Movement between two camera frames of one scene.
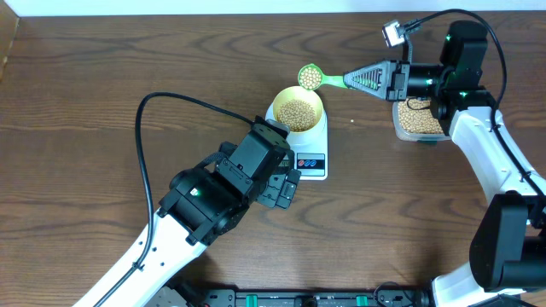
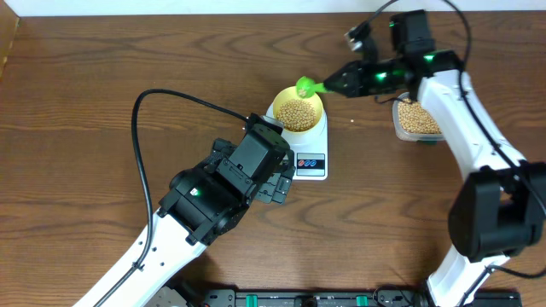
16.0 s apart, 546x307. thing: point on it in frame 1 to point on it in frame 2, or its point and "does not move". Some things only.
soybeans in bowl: [299, 115] does not move
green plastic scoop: [310, 78] to [306, 88]
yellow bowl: [300, 108] does not move
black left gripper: [270, 194] does not move
